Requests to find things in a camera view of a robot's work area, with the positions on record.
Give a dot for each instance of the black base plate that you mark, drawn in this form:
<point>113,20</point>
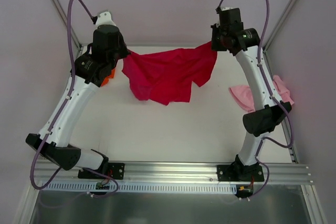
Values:
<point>114,170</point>
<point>233,173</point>

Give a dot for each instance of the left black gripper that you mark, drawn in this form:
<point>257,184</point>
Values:
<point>122,50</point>

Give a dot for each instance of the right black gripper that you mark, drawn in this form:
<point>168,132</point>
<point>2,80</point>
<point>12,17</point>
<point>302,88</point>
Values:
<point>217,39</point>

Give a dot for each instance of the left aluminium frame post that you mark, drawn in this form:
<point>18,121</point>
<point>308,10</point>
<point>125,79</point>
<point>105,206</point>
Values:
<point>63,16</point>

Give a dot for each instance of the aluminium frame post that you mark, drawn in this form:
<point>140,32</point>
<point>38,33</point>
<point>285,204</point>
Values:
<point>281,21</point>
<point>63,16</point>

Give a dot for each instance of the white slotted cable duct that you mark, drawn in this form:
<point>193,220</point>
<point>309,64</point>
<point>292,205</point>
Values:
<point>140,187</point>

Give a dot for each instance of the orange t shirt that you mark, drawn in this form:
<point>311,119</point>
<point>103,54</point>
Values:
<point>110,76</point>

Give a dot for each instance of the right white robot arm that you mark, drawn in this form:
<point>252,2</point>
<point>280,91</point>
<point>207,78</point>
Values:
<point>269,108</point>

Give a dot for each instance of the aluminium mounting rail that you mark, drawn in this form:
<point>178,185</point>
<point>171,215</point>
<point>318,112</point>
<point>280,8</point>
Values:
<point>206,173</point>

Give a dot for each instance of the pink t shirt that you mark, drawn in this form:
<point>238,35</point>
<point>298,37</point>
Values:
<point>242,94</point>

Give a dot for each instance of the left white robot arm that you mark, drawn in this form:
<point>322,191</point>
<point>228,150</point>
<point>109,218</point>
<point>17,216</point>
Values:
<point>53,140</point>

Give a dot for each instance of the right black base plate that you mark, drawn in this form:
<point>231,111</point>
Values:
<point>233,173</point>

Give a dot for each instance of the red t shirt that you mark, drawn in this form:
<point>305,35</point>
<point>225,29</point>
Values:
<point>167,76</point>

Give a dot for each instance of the right aluminium frame post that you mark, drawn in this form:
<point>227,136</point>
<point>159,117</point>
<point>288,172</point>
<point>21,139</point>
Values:
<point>281,21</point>

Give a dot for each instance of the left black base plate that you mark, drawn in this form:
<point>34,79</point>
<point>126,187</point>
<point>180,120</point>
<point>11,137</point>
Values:
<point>114,170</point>

